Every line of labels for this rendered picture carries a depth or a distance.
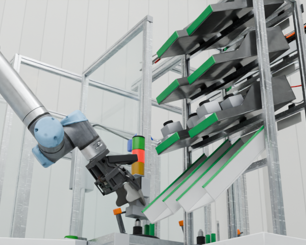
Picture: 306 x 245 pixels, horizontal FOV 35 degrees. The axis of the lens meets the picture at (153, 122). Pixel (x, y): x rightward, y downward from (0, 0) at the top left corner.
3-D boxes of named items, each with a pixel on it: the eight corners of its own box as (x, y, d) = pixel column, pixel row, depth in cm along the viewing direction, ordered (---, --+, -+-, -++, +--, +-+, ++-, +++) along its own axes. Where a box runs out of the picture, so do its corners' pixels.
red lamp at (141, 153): (136, 160, 179) (136, 148, 181) (128, 164, 183) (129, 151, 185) (147, 163, 181) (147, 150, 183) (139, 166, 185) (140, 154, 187)
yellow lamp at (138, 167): (135, 173, 177) (136, 160, 179) (128, 176, 181) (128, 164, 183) (146, 175, 179) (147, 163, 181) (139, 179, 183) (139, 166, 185)
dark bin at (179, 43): (178, 37, 140) (168, 15, 142) (159, 59, 151) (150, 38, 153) (248, 26, 155) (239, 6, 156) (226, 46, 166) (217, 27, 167)
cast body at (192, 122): (195, 137, 136) (185, 114, 137) (190, 141, 140) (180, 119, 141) (220, 128, 138) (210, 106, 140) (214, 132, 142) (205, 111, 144)
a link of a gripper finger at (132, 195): (135, 214, 148) (115, 192, 149) (147, 203, 152) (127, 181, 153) (140, 211, 146) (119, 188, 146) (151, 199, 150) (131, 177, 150)
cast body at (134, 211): (132, 214, 148) (133, 192, 151) (124, 216, 151) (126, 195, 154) (154, 218, 152) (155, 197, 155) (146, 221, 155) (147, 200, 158)
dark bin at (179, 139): (179, 140, 127) (168, 114, 129) (158, 155, 138) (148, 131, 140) (255, 117, 142) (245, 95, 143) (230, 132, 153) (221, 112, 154)
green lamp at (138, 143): (136, 148, 181) (136, 135, 183) (129, 151, 185) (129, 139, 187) (147, 150, 183) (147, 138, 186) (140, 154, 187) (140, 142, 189)
